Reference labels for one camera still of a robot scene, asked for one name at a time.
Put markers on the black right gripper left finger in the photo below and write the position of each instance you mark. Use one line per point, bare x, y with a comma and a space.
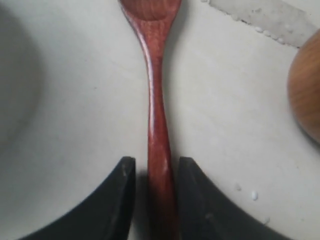
106, 214

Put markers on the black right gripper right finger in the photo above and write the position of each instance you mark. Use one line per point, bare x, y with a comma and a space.
205, 213

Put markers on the brown wooden cup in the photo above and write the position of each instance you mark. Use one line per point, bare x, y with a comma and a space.
303, 87

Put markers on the red wooden spoon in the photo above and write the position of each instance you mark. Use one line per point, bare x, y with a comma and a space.
151, 21

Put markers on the clear tape strip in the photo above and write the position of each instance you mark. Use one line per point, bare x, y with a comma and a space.
276, 19

